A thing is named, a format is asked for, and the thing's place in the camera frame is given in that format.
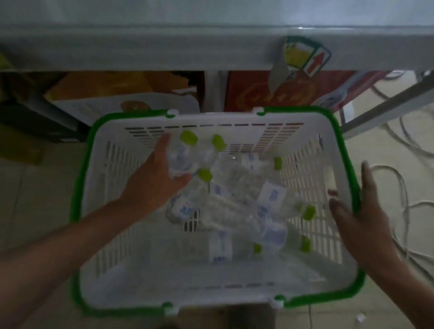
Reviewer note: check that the person's right hand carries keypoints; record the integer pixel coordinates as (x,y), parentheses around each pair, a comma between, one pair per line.
(366,234)

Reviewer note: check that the person's left hand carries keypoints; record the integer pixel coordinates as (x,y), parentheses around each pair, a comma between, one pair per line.
(149,189)

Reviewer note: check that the person's right thumb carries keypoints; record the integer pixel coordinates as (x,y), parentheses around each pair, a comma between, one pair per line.
(340,208)

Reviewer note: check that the person's left thumb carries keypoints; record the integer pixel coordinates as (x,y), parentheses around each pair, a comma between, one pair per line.
(162,147)

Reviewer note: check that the green-capped water bottle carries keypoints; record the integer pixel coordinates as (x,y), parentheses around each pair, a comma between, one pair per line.
(183,156)

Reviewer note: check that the white basket with green rim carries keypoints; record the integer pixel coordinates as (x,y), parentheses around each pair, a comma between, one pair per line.
(190,281)

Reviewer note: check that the person's right forearm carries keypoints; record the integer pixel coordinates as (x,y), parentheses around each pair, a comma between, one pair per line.
(410,298)

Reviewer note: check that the person's left forearm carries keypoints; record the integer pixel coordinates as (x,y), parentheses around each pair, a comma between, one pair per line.
(57,257)

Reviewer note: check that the yellow and white cardboard box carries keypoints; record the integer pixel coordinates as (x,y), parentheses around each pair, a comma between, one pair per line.
(112,95)

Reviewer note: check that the pile of clear plastic bottles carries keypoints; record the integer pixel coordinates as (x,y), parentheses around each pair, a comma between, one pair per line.
(244,203)

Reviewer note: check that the red cardboard box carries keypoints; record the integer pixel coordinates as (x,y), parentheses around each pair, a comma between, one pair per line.
(251,90)

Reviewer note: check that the white chest freezer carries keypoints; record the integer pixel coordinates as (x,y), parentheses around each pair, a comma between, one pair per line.
(169,37)

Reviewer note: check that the small white paper scrap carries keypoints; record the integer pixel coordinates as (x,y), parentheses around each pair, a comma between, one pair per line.
(360,318)

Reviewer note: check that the grey metal bar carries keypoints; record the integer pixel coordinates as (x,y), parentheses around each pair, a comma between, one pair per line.
(390,105)

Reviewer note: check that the green yellow red sticker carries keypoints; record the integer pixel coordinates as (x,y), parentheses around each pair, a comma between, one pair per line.
(305,56)

